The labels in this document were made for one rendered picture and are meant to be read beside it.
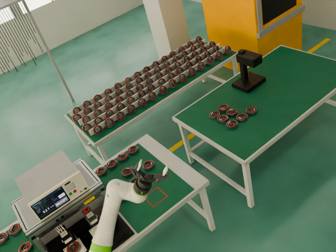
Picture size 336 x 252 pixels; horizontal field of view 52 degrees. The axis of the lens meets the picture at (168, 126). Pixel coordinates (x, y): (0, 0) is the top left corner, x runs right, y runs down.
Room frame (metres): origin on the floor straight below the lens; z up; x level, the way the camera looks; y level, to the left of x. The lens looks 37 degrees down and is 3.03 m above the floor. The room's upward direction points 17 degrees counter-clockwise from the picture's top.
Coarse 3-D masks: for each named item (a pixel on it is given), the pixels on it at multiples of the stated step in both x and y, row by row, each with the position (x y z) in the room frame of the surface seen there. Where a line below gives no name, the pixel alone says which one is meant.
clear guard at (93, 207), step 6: (96, 192) 1.99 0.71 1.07; (102, 192) 1.97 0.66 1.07; (96, 198) 1.92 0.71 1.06; (102, 198) 1.90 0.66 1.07; (78, 204) 1.92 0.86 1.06; (84, 204) 1.90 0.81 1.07; (90, 204) 1.88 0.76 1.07; (96, 204) 1.86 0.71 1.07; (102, 204) 1.84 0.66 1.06; (84, 210) 1.84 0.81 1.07; (90, 210) 1.82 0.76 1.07; (96, 210) 1.80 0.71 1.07; (84, 216) 1.78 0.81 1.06; (90, 216) 1.76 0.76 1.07; (96, 216) 1.75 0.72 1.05; (90, 222) 1.72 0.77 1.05; (96, 222) 1.72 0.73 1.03
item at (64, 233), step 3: (63, 225) 1.91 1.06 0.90; (60, 231) 1.85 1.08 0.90; (63, 231) 1.83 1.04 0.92; (66, 231) 1.82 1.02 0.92; (60, 234) 1.80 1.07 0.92; (63, 234) 1.80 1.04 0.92; (66, 234) 1.79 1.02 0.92; (69, 234) 1.80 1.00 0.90; (63, 237) 1.77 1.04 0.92; (66, 237) 1.78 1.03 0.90; (69, 237) 1.78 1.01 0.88; (63, 240) 1.76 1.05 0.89; (66, 240) 1.76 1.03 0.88; (69, 240) 1.76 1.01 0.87
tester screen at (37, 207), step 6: (54, 192) 1.90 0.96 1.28; (60, 192) 1.92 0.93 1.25; (48, 198) 1.88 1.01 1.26; (60, 198) 1.91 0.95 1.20; (36, 204) 1.84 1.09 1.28; (42, 204) 1.85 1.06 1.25; (48, 204) 1.87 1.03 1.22; (36, 210) 1.82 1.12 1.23; (42, 210) 1.84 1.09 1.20; (48, 210) 1.85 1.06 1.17
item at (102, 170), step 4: (128, 148) 2.75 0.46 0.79; (132, 148) 2.75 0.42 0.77; (136, 148) 2.71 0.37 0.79; (124, 152) 2.70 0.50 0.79; (128, 152) 2.69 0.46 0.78; (132, 152) 2.67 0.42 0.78; (136, 152) 2.68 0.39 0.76; (120, 156) 2.69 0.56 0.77; (112, 160) 2.64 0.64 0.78; (120, 160) 2.62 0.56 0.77; (124, 160) 2.62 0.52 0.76; (108, 164) 2.60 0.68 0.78; (112, 164) 2.59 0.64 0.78; (116, 164) 2.58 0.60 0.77; (100, 168) 2.58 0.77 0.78; (104, 168) 2.56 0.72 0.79; (108, 168) 2.57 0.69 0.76; (112, 168) 2.55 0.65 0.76; (96, 172) 2.54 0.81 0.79; (100, 172) 2.54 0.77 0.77; (104, 172) 2.51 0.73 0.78
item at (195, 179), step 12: (132, 144) 2.84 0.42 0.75; (144, 144) 2.78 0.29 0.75; (156, 144) 2.72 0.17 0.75; (156, 156) 2.54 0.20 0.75; (168, 156) 2.49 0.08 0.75; (96, 168) 2.64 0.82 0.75; (180, 168) 2.28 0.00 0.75; (192, 168) 2.24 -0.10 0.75; (192, 180) 2.10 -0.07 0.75; (204, 180) 2.05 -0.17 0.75; (192, 192) 1.96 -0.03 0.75; (180, 204) 1.90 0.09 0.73; (120, 216) 1.95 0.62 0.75; (168, 216) 1.83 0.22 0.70; (132, 228) 1.79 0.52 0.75; (144, 228) 1.75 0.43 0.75; (132, 240) 1.68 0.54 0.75
